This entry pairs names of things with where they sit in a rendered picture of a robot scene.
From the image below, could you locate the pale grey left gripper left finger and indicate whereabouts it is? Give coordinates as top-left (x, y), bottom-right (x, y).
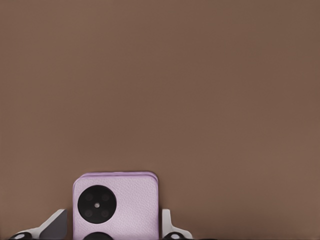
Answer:
top-left (8, 208), bottom-right (69, 240)

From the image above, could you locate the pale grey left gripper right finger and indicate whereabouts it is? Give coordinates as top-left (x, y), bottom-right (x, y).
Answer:
top-left (161, 208), bottom-right (194, 240)

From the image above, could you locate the lilac phone with round camera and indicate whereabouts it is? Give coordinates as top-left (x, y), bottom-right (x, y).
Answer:
top-left (72, 171), bottom-right (160, 240)

